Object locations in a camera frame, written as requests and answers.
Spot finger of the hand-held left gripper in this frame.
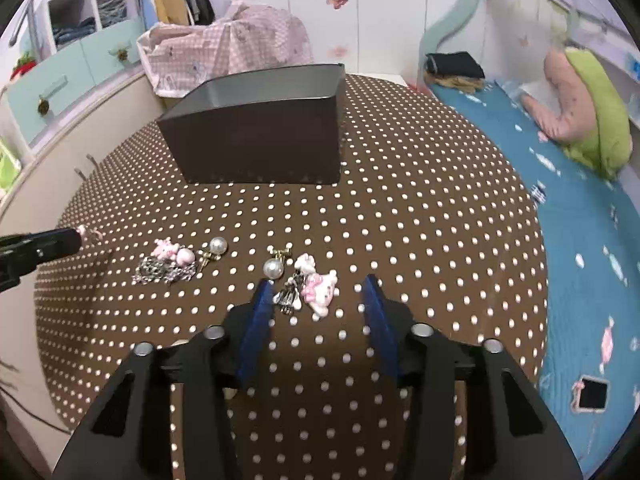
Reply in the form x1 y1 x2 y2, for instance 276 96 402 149
0 227 84 292

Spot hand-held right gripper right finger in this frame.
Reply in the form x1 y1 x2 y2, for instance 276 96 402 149
361 275 586 480

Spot tan folded cloth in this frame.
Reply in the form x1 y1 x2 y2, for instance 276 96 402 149
425 75 484 94

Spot folded jeans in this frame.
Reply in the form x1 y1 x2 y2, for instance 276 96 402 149
52 17 96 46
97 0 129 29

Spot white and pink cat charm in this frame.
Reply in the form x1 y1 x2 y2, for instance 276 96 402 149
293 253 339 317

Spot blue printed bed sheet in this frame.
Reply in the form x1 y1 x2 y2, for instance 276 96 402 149
429 79 640 480

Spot pale green curved bed panel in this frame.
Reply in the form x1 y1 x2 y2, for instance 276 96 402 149
424 0 495 57

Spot green pillow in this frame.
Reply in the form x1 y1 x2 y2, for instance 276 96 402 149
560 47 634 182

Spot pink plush pillow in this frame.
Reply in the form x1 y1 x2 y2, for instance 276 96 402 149
520 47 602 144

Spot dark folded clothes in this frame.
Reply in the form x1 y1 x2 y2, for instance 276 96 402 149
425 51 486 80

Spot thin dark cable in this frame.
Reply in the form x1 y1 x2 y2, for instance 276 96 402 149
0 359 72 435

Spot pink cat charm earring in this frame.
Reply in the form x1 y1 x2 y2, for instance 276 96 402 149
152 239 197 267

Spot pink checked cloth bag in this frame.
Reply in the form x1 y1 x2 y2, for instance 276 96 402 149
136 0 315 99

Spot dark grey storage box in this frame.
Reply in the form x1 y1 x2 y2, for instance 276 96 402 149
157 63 346 186

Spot white cabinet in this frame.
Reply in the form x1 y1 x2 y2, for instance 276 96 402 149
0 67 167 227

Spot brown polka dot tablecloth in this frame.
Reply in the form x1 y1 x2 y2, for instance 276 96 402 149
34 74 551 480

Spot pearl earring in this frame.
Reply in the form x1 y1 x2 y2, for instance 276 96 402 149
263 246 296 281
197 236 230 274

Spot phone in pink case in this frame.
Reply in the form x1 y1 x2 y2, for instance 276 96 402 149
572 374 611 415

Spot teal drawer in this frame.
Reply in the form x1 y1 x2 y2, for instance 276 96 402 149
81 17 146 84
6 40 109 145

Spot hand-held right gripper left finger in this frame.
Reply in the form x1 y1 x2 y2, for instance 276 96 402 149
50 279 276 480

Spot white cube shelf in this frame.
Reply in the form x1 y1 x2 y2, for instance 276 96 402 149
30 0 147 61

